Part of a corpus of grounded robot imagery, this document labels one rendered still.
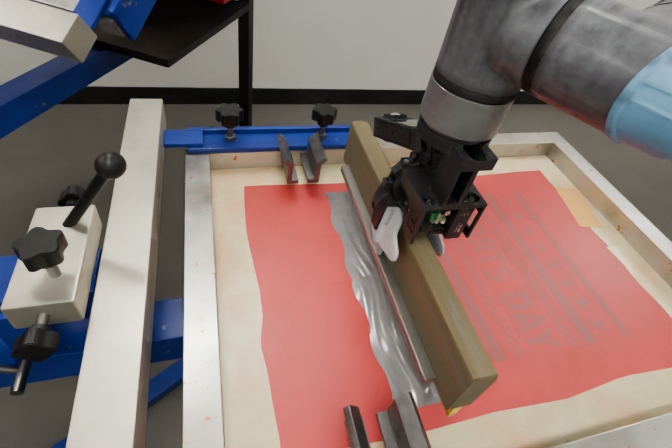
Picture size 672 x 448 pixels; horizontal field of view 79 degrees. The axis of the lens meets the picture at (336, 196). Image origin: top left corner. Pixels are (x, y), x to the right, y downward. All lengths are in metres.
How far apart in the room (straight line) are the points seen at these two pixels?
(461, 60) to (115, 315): 0.40
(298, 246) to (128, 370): 0.29
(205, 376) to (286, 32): 2.23
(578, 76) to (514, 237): 0.48
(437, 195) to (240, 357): 0.30
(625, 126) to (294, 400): 0.40
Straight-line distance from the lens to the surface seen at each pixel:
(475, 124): 0.37
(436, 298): 0.45
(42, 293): 0.46
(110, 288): 0.49
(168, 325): 0.59
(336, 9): 2.55
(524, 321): 0.66
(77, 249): 0.49
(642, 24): 0.33
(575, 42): 0.32
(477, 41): 0.34
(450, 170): 0.38
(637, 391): 0.70
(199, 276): 0.54
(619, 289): 0.80
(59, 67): 1.13
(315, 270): 0.59
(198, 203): 0.62
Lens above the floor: 1.43
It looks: 43 degrees down
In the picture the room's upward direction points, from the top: 12 degrees clockwise
